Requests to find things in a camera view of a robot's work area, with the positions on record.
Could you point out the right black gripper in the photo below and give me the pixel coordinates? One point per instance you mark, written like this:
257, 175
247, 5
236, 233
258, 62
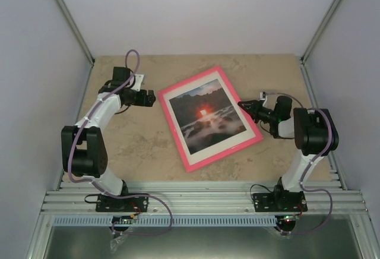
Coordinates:
254, 109

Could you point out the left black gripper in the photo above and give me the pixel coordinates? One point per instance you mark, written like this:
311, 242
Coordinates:
149, 103

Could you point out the white mat board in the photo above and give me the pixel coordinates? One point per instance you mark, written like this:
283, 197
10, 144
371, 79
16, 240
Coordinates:
196, 152

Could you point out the sunset landscape photo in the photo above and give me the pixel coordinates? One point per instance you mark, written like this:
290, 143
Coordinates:
206, 116

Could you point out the pink wooden picture frame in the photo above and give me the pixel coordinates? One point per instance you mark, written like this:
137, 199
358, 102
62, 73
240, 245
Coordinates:
181, 152

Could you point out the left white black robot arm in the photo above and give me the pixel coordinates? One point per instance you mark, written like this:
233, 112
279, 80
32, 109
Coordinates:
84, 155

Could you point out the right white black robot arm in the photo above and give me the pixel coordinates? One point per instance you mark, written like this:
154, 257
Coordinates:
315, 136

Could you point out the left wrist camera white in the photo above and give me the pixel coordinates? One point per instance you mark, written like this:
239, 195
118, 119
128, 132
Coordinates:
138, 82

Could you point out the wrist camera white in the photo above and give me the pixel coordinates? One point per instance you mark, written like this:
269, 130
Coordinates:
263, 98
138, 82

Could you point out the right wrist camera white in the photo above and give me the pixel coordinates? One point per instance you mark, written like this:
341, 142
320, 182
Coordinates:
263, 98

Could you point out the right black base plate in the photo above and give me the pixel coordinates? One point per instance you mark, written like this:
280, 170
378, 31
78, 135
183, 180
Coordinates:
279, 200

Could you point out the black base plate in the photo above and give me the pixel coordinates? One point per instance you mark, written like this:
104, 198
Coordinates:
279, 200
108, 204

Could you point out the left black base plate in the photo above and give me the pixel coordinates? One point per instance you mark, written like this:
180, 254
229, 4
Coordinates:
108, 204

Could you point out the aluminium rail base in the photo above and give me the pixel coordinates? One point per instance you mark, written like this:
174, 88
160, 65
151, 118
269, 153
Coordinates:
142, 151

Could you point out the grey slotted cable duct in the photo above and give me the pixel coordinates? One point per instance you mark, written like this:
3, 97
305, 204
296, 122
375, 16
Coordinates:
164, 221

